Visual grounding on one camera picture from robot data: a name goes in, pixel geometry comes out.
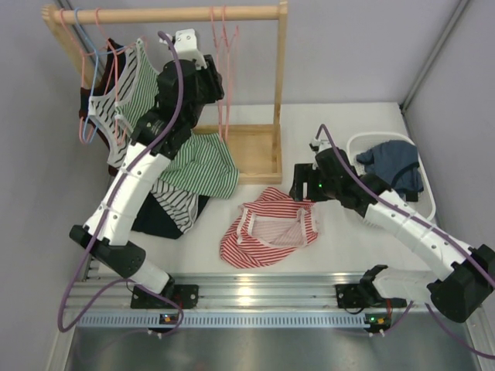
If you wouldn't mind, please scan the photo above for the black striped tank top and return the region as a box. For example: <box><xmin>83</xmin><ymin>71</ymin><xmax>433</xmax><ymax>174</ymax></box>
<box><xmin>80</xmin><ymin>39</ymin><xmax>208</xmax><ymax>240</ymax></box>

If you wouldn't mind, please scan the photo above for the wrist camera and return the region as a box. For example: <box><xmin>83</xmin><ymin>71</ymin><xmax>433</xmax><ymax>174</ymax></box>
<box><xmin>174</xmin><ymin>29</ymin><xmax>207</xmax><ymax>70</ymax></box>
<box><xmin>309</xmin><ymin>138</ymin><xmax>333</xmax><ymax>154</ymax></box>

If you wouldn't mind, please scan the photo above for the wooden clothes rack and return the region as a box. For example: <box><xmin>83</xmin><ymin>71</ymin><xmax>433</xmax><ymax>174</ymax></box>
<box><xmin>41</xmin><ymin>1</ymin><xmax>288</xmax><ymax>185</ymax></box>

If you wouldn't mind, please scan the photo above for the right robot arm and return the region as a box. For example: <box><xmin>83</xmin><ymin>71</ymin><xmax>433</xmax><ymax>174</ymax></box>
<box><xmin>289</xmin><ymin>147</ymin><xmax>494</xmax><ymax>323</ymax></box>

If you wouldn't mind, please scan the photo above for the pink hanger far left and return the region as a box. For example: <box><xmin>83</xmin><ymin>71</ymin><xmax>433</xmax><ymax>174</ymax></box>
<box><xmin>59</xmin><ymin>8</ymin><xmax>97</xmax><ymax>145</ymax></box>

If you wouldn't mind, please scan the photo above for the pink hanger with tops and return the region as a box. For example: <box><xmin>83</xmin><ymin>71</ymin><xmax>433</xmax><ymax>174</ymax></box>
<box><xmin>94</xmin><ymin>7</ymin><xmax>135</xmax><ymax>145</ymax></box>

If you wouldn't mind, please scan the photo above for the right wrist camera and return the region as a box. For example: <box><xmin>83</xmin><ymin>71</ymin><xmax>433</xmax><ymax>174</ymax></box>
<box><xmin>309</xmin><ymin>138</ymin><xmax>333</xmax><ymax>154</ymax></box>

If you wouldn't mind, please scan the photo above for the red striped tank top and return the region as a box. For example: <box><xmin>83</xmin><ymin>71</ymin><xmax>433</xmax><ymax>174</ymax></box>
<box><xmin>220</xmin><ymin>187</ymin><xmax>319</xmax><ymax>269</ymax></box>

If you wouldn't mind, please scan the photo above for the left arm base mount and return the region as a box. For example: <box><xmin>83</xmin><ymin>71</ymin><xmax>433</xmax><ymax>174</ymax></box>
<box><xmin>130</xmin><ymin>284</ymin><xmax>199</xmax><ymax>309</ymax></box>

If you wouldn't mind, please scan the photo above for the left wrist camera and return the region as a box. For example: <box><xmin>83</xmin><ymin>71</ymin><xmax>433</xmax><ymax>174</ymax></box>
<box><xmin>174</xmin><ymin>29</ymin><xmax>207</xmax><ymax>70</ymax></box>

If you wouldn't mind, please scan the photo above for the perforated cable tray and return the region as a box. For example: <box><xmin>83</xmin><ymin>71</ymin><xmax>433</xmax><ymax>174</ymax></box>
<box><xmin>78</xmin><ymin>311</ymin><xmax>389</xmax><ymax>328</ymax></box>

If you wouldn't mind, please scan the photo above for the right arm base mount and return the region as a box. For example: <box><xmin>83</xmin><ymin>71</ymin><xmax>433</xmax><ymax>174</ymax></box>
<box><xmin>335</xmin><ymin>264</ymin><xmax>407</xmax><ymax>315</ymax></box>

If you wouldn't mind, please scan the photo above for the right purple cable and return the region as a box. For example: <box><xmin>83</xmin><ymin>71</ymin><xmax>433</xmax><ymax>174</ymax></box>
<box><xmin>314</xmin><ymin>124</ymin><xmax>495</xmax><ymax>360</ymax></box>

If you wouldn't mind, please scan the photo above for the blue wire hanger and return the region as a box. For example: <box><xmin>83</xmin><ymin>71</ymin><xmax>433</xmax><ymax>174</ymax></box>
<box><xmin>73</xmin><ymin>8</ymin><xmax>110</xmax><ymax>145</ymax></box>

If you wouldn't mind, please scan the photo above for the pink wire hanger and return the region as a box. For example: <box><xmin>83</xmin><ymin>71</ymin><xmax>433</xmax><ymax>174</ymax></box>
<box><xmin>209</xmin><ymin>5</ymin><xmax>231</xmax><ymax>142</ymax></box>
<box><xmin>214</xmin><ymin>5</ymin><xmax>239</xmax><ymax>143</ymax></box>

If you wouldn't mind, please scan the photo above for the green striped tank top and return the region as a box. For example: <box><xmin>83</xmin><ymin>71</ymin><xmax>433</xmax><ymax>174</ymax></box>
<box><xmin>115</xmin><ymin>39</ymin><xmax>240</xmax><ymax>199</ymax></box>

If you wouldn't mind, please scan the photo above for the dark maroon tank top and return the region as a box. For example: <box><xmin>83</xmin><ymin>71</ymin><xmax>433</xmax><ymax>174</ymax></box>
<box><xmin>79</xmin><ymin>39</ymin><xmax>136</xmax><ymax>176</ymax></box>

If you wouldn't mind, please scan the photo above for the blue grey garment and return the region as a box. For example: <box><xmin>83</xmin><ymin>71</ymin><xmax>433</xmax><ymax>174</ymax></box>
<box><xmin>356</xmin><ymin>140</ymin><xmax>424</xmax><ymax>202</ymax></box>

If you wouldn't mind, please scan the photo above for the aluminium mounting rail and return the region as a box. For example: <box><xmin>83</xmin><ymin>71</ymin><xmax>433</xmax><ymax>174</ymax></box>
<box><xmin>61</xmin><ymin>273</ymin><xmax>434</xmax><ymax>310</ymax></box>

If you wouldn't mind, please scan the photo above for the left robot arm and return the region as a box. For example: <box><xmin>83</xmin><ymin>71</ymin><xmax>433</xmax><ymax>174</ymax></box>
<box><xmin>70</xmin><ymin>55</ymin><xmax>224</xmax><ymax>307</ymax></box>

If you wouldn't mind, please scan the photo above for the white plastic laundry basket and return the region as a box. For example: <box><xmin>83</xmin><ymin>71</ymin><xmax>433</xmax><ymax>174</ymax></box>
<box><xmin>346</xmin><ymin>131</ymin><xmax>436</xmax><ymax>220</ymax></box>

